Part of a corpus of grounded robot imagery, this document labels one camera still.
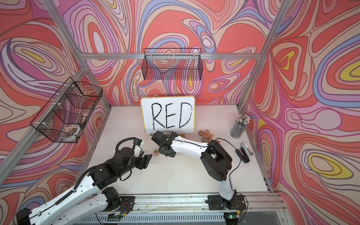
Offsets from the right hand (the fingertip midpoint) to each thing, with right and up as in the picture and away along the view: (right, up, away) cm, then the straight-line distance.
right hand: (166, 154), depth 87 cm
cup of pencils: (+48, +18, +2) cm, 51 cm away
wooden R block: (-7, +1, +3) cm, 7 cm away
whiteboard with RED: (+4, +26, +3) cm, 27 cm away
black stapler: (+51, +1, +3) cm, 51 cm away
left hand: (-8, +4, -12) cm, 15 cm away
